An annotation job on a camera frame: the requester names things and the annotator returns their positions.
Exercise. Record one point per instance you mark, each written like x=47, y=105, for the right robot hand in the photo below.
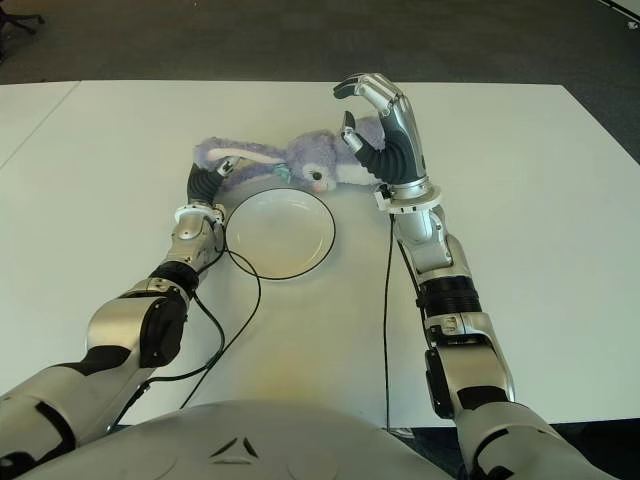
x=405, y=155

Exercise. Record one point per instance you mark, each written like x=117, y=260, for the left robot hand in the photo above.
x=202, y=182

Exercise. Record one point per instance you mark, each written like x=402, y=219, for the purple plush bunny doll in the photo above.
x=310, y=155

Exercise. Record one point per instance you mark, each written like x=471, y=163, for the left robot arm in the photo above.
x=125, y=325

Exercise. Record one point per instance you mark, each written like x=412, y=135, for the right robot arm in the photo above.
x=470, y=360

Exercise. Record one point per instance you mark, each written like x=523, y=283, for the white plate black rim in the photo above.
x=280, y=232

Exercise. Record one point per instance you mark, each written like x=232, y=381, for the black office chair base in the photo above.
x=22, y=19

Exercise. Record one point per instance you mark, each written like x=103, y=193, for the grey robot torso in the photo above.
x=240, y=425

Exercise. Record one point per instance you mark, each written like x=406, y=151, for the white panel corner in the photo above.
x=625, y=4

